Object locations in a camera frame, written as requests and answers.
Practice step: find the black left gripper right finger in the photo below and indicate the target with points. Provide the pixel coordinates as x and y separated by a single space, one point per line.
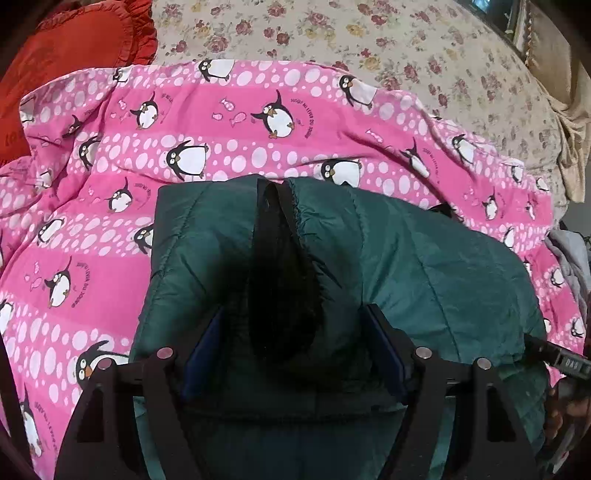
488 440

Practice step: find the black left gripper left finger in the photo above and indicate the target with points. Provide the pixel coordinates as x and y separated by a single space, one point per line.
132 420

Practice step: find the dark green quilted puffer jacket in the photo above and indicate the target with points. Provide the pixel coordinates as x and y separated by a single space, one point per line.
295 388

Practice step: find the person's right hand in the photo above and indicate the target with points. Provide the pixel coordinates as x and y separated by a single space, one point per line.
560 407

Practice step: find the pink penguin print blanket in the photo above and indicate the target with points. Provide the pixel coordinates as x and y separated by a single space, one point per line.
77 213

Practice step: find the beige tasselled curtain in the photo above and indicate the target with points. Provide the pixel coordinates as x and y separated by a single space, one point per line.
558 68

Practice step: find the beige floral bed sheet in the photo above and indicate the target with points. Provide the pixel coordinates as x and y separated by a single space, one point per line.
458 66

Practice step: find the dark framed window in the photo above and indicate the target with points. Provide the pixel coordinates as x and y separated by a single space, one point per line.
506 17

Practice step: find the red ruffled pillow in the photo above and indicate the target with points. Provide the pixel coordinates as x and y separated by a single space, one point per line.
74 37

